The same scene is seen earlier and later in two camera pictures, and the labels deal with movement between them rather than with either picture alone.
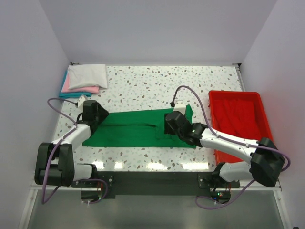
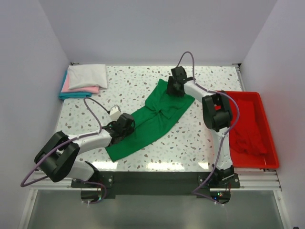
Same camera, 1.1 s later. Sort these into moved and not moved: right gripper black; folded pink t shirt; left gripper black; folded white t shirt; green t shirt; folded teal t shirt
Moved: right gripper black; left gripper black; green t shirt
Not moved: folded teal t shirt; folded white t shirt; folded pink t shirt
